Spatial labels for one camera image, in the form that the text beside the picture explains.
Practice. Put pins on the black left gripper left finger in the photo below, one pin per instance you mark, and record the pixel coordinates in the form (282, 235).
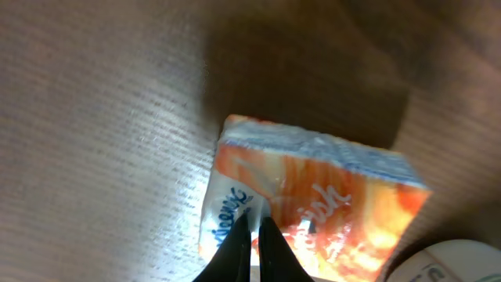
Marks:
(232, 261)

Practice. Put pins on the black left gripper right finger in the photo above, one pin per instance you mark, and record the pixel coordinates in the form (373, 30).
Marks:
(277, 261)

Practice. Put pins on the orange tissue pack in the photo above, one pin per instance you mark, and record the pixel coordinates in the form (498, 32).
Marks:
(342, 207)

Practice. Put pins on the green lid white jar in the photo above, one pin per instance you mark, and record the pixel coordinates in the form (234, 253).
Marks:
(451, 261)

